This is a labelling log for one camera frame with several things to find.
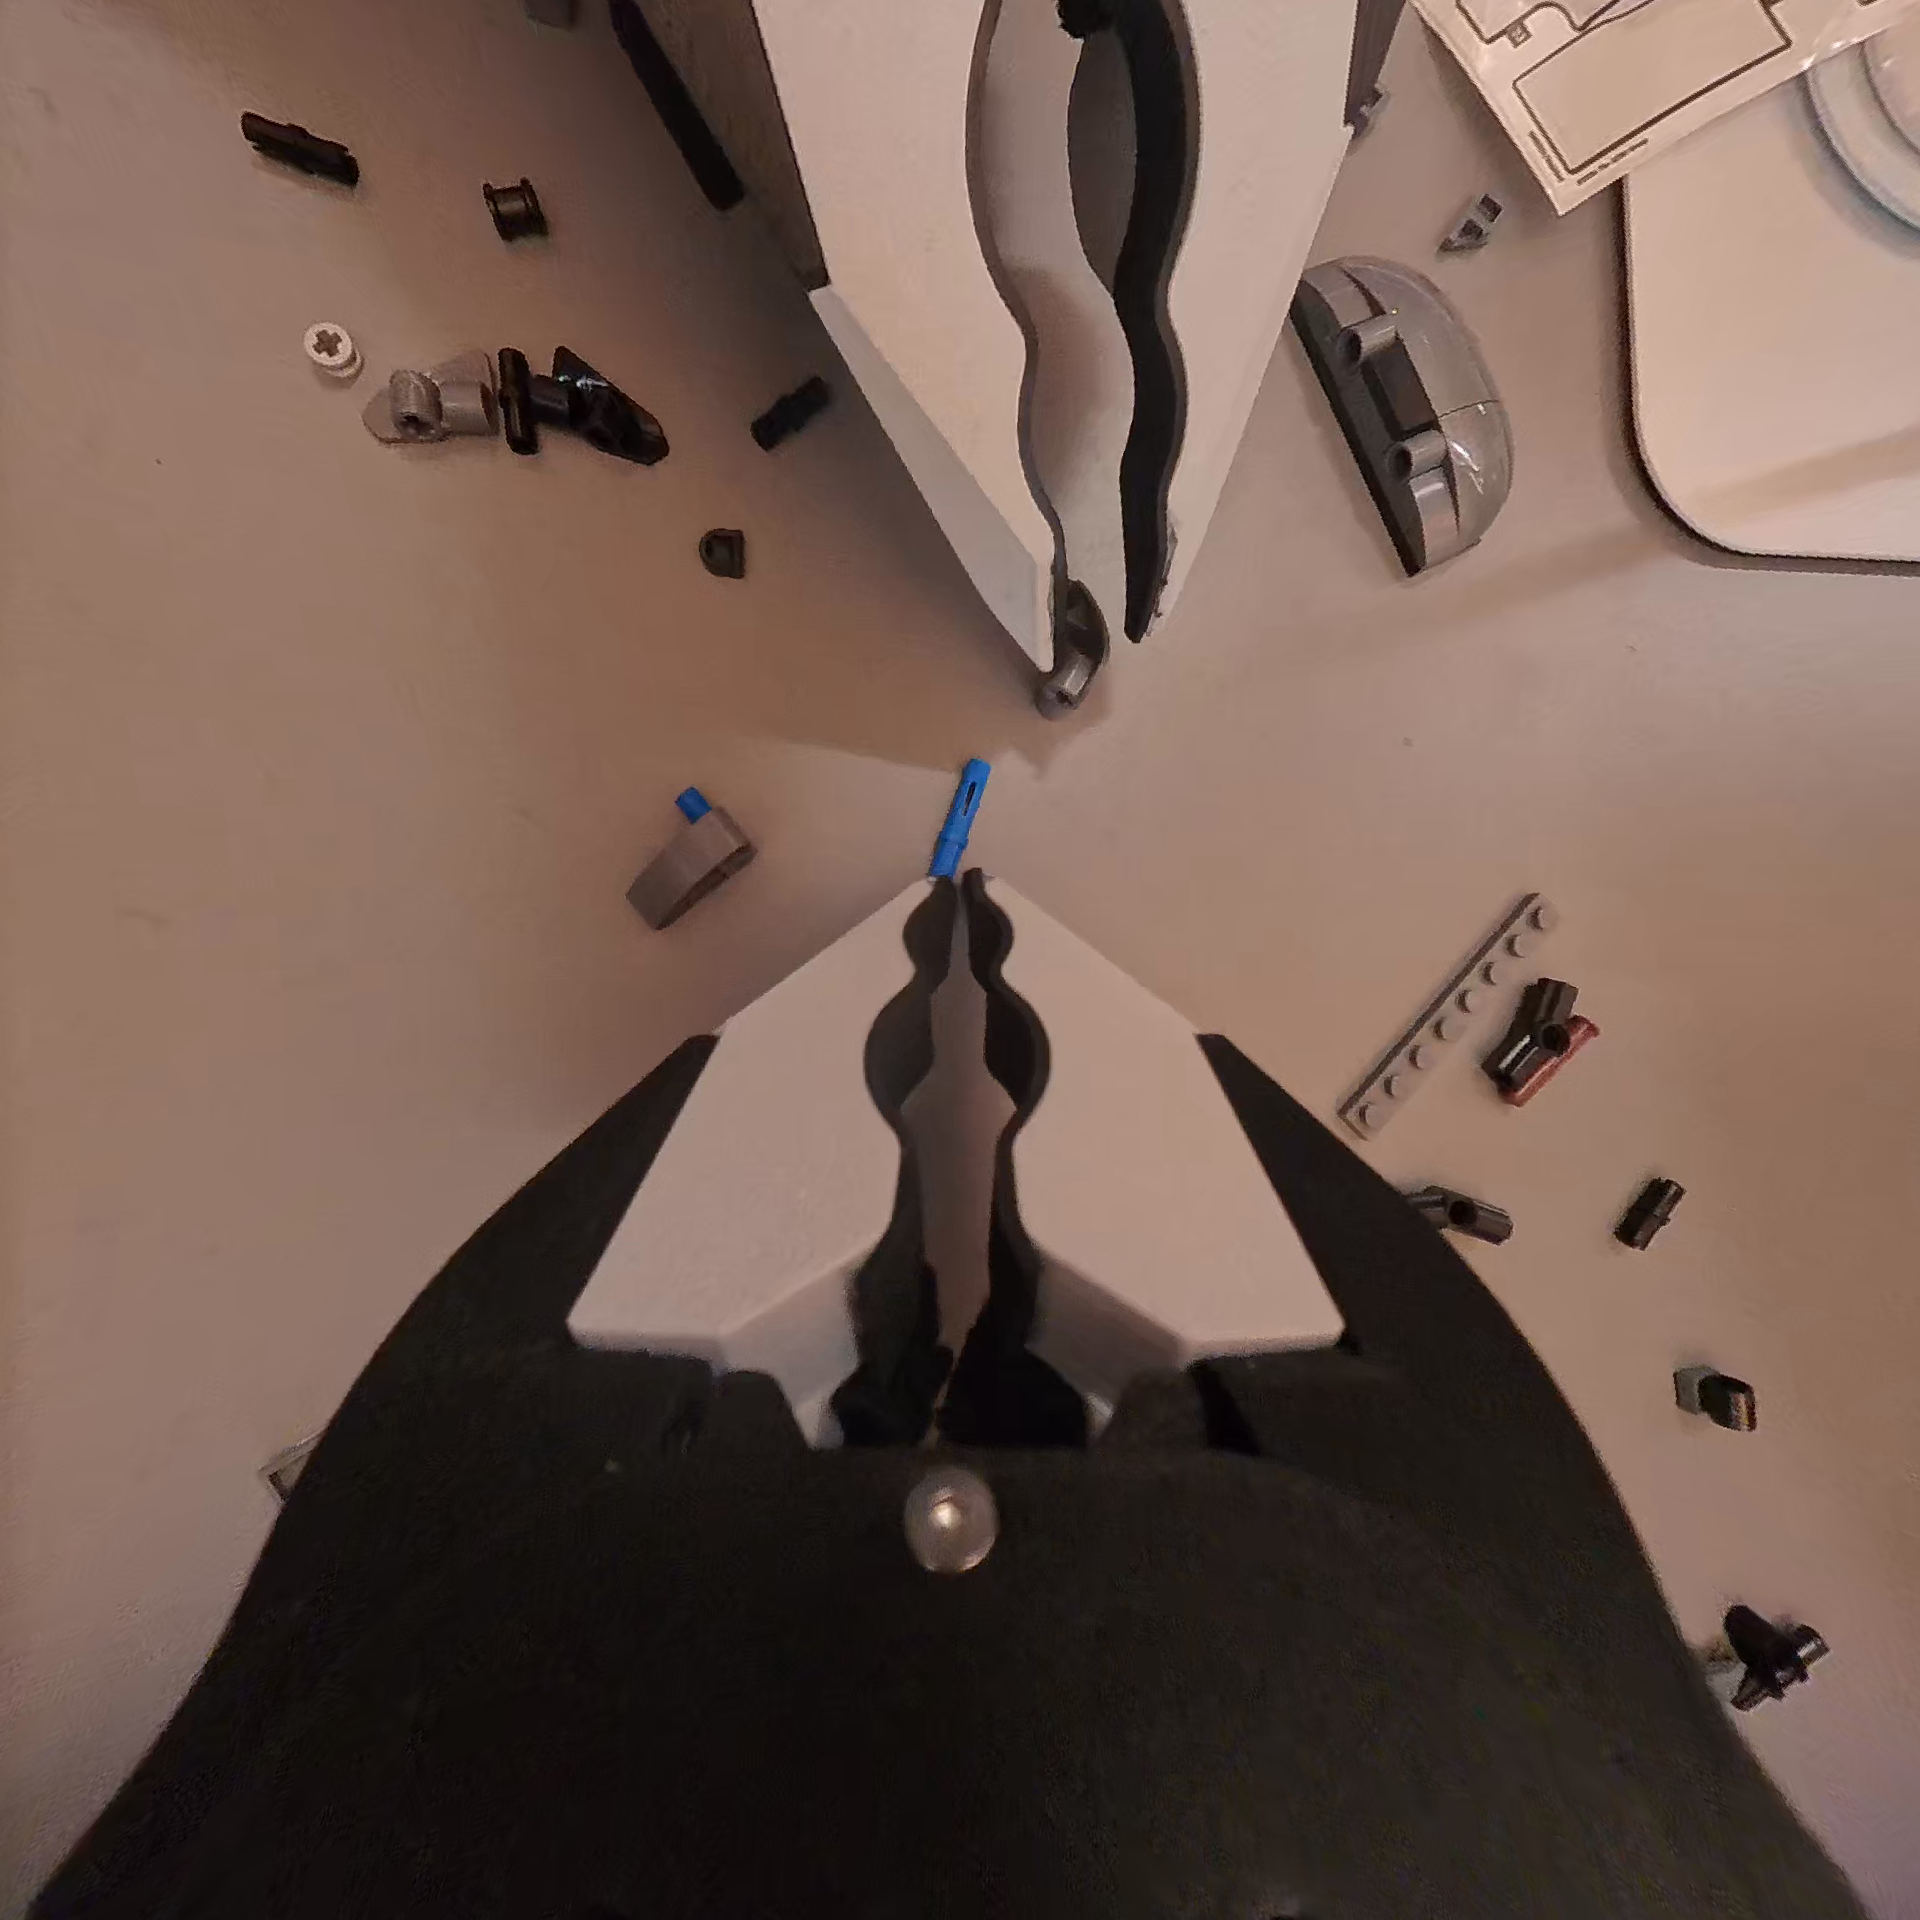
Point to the small black and grey lego piece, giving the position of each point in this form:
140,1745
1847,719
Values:
1724,1402

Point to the small grey lego bracket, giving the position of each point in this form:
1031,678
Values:
1464,237

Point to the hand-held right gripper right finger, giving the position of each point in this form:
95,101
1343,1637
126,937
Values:
1185,1201

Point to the black lego clip piece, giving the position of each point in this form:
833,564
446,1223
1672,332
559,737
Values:
1763,1652

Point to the long grey lego plate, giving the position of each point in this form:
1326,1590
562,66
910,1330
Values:
1447,1016

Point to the flat black lego piece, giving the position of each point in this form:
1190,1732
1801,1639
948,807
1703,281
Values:
616,421

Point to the long black lego connector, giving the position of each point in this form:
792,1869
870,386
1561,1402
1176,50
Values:
299,149

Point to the short black lego connector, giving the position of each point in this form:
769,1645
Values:
1648,1212

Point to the black lego bush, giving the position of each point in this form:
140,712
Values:
529,225

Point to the black angled lego connector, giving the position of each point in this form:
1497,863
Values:
1470,1212

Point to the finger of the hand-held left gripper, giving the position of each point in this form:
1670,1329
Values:
902,225
1259,225

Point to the small grey lego beam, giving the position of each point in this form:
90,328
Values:
682,879

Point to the white magnifier stand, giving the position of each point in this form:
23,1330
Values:
1769,375

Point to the grey curved lego panel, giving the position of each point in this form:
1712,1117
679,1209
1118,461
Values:
1441,421

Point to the white sticker sheet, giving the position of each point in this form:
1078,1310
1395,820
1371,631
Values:
1622,90

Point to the light grey round lego bush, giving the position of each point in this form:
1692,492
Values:
348,358

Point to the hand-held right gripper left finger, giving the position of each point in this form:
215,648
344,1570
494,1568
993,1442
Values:
721,1201

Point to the grey lego pin connector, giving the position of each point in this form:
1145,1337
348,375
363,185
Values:
1094,639

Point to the small black half-round lego piece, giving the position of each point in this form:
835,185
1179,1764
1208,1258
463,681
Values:
710,551

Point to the black and brown lego connector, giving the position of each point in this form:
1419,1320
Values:
1530,1036

